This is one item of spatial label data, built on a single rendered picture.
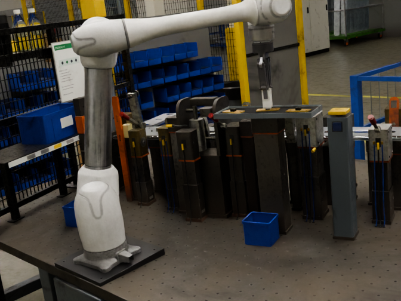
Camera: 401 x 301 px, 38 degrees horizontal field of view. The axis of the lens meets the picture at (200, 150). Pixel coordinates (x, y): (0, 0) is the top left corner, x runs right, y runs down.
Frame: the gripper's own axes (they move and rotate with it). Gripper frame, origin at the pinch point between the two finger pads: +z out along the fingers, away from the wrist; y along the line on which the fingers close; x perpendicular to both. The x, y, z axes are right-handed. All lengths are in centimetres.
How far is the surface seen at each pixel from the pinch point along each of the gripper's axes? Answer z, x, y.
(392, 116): 17, -43, 38
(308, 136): 16.8, -12.7, 8.2
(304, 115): 4.7, -14.5, -10.8
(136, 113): 8, 65, 27
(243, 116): 4.7, 7.4, -7.2
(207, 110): 5.4, 26.5, 11.1
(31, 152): 18, 103, 0
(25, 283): 98, 145, 30
